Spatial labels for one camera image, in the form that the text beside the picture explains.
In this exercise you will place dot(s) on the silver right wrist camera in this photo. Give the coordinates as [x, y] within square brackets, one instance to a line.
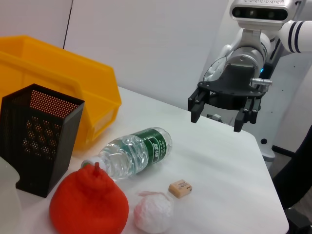
[258, 12]

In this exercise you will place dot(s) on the clear water bottle green label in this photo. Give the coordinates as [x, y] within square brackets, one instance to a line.
[136, 151]

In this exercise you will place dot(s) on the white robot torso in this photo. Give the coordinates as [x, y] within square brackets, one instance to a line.
[287, 109]

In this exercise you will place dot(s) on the clear glass fruit plate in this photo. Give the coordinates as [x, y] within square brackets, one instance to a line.
[7, 195]

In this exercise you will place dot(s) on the yellow plastic storage bin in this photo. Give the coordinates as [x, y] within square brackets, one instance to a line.
[61, 65]

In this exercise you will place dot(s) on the red knitted toy orange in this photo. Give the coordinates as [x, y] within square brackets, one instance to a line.
[87, 204]

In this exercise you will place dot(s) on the beige eraser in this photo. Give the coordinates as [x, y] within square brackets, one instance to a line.
[180, 188]

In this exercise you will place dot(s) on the black mesh pen holder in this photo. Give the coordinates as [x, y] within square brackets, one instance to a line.
[14, 136]

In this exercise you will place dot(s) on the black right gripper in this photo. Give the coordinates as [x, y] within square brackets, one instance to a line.
[234, 90]

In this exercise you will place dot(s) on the white paper ball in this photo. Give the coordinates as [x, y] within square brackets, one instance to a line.
[153, 212]

